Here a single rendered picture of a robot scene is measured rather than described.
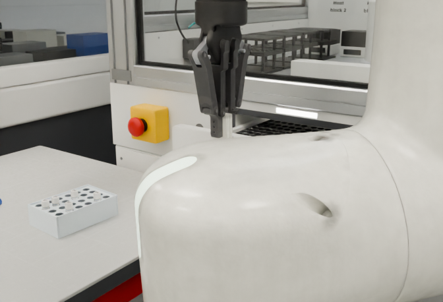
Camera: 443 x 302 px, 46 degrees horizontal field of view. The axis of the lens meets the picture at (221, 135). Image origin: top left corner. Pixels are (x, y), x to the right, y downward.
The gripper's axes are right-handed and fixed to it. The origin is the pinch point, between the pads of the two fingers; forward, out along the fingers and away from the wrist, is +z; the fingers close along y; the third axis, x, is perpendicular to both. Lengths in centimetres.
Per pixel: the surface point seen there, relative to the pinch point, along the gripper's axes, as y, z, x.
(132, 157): -18.3, 15.3, -37.9
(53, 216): 15.2, 13.3, -21.9
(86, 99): -39, 10, -77
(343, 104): -18.1, -3.1, 11.9
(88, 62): -41, -1, -77
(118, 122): -18.4, 7.7, -41.8
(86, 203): 7.9, 13.8, -22.7
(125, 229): 6.4, 17.1, -15.1
